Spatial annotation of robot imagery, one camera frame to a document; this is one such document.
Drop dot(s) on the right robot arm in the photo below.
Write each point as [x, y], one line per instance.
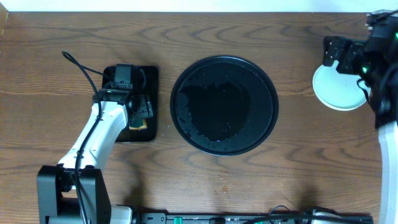
[383, 101]

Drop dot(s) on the black round tray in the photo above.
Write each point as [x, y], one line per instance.
[224, 105]

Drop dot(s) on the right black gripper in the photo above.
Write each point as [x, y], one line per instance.
[354, 50]

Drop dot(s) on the black rectangular tray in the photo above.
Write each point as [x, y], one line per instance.
[123, 97]

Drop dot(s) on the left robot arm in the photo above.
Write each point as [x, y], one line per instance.
[123, 111]

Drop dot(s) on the green and yellow sponge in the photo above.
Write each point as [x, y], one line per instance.
[138, 124]

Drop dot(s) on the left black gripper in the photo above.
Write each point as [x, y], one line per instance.
[144, 107]

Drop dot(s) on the light blue plate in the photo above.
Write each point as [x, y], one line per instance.
[339, 91]

